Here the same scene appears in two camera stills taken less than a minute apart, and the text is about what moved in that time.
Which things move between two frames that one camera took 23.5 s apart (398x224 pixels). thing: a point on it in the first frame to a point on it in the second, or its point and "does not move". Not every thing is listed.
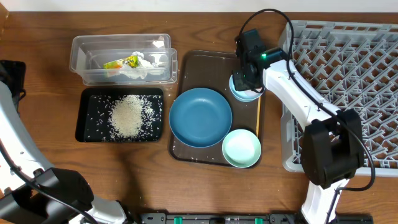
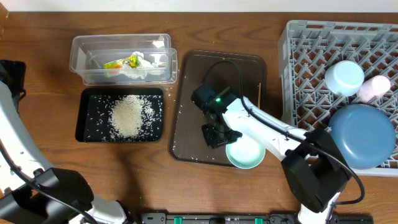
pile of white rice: (128, 116) does not move
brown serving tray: (212, 70) does not move
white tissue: (141, 70) does not move
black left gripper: (13, 71) does not move
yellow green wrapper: (132, 61) does not move
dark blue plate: (200, 117) to (365, 134)
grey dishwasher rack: (354, 65) does not move
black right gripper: (237, 77) to (212, 142)
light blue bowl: (246, 96) to (344, 78)
